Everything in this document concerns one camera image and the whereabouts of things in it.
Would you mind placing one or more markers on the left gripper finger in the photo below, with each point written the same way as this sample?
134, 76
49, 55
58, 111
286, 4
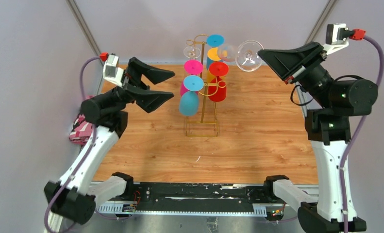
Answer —
148, 100
136, 69

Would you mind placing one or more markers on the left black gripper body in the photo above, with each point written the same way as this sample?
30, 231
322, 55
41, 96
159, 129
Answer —
120, 93

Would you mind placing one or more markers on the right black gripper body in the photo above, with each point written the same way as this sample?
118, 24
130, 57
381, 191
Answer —
317, 83

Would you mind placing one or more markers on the light blue wine glass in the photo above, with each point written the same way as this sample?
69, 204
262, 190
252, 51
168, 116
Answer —
189, 102

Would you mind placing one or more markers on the clear wine glass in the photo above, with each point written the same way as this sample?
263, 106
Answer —
192, 52
245, 56

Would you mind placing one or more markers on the pink wine glass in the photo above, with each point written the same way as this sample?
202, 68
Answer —
192, 69

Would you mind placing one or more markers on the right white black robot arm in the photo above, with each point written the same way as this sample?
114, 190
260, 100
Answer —
328, 129

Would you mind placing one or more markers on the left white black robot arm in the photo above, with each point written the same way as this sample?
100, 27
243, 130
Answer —
88, 154

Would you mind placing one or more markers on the red wine glass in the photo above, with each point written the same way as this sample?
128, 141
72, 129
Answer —
218, 91

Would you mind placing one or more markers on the back blue wine glass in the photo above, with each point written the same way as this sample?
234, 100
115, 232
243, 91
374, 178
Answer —
214, 41

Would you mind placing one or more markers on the yellow wine glass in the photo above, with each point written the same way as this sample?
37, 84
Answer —
215, 66

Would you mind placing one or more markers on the pink camouflage cloth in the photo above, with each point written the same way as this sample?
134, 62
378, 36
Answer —
81, 130

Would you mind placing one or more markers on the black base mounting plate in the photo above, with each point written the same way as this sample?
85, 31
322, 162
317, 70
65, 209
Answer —
203, 198

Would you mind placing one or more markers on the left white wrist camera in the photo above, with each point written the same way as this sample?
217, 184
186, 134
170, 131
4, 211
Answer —
111, 70

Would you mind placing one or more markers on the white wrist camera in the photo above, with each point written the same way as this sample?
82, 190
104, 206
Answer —
337, 37
111, 70

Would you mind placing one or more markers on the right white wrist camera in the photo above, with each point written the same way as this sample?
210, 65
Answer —
337, 37

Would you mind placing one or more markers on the gold wire glass rack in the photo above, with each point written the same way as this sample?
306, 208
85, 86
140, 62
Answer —
200, 41

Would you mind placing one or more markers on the aluminium frame rail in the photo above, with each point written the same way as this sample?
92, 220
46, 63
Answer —
331, 212

